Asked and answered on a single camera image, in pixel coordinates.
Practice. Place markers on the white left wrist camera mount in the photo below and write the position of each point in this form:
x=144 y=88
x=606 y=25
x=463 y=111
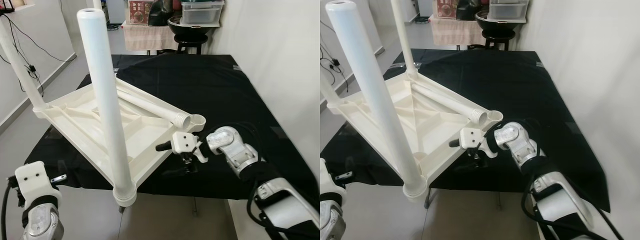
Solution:
x=35 y=180
x=330 y=177

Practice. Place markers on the black tablecloth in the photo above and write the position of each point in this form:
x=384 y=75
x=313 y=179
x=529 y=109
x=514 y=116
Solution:
x=210 y=85
x=525 y=85

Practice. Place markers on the black bag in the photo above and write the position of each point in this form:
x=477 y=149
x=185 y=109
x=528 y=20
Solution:
x=469 y=11
x=161 y=15

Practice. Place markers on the black stool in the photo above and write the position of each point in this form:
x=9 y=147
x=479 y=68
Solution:
x=498 y=42
x=190 y=46

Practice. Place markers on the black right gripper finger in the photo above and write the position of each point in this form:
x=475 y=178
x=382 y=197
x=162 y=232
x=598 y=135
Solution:
x=177 y=171
x=455 y=143
x=164 y=147

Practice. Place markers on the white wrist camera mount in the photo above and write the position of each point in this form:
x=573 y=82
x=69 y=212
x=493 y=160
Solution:
x=330 y=177
x=35 y=180
x=186 y=142
x=472 y=138

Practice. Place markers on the grey tape piece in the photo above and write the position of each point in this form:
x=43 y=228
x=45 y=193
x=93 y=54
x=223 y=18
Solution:
x=235 y=67
x=540 y=65

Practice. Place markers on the white plastic table top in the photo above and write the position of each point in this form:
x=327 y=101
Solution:
x=360 y=120
x=70 y=120

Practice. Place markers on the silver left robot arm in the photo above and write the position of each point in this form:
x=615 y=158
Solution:
x=331 y=220
x=42 y=220

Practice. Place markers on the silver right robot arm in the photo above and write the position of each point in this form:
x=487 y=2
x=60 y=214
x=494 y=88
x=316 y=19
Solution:
x=520 y=145
x=235 y=150

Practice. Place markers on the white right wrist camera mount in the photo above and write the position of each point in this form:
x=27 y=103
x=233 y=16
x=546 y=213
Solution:
x=472 y=138
x=186 y=142

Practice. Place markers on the red printed cardboard box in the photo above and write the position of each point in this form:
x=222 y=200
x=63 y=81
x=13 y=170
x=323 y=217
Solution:
x=446 y=9
x=140 y=12

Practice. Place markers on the clear container green lid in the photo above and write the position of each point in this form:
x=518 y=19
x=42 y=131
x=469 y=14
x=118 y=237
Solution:
x=202 y=14
x=509 y=11

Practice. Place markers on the beige cloth covered table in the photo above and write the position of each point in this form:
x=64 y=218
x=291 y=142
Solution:
x=147 y=37
x=455 y=32

